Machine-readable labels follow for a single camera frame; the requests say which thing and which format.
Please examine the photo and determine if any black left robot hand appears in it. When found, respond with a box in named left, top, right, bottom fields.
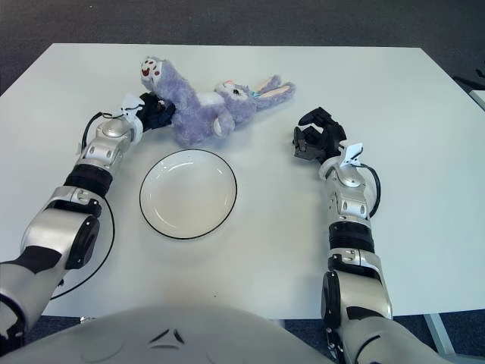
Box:
left=138, top=92, right=177, bottom=132

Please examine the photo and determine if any white plate with black rim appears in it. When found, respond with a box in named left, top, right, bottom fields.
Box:
left=139, top=149, right=239, bottom=240

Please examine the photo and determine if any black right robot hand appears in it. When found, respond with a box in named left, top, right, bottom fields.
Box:
left=292, top=107, right=348, bottom=162

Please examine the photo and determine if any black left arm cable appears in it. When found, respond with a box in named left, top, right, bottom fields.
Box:
left=48, top=111, right=130, bottom=303

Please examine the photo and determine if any purple plush bunny doll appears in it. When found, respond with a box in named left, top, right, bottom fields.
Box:
left=139, top=55, right=296, bottom=148

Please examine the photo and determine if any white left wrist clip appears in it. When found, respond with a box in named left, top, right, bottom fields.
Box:
left=120, top=93, right=143, bottom=117

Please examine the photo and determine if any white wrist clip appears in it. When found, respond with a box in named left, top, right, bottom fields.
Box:
left=120, top=93, right=143, bottom=117
left=339, top=143, right=365, bottom=168

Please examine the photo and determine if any grey metal table leg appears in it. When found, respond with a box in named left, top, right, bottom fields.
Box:
left=423, top=313, right=455, bottom=364

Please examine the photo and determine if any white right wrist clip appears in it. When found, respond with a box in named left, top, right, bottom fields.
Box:
left=339, top=143, right=365, bottom=168

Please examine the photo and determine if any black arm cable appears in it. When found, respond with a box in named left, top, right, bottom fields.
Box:
left=48, top=111, right=130, bottom=303
left=355, top=161, right=381, bottom=221

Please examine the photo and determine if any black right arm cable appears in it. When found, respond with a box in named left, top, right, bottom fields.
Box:
left=355, top=161, right=381, bottom=221

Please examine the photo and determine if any silver robot torso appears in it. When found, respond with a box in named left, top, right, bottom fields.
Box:
left=7, top=303, right=365, bottom=364

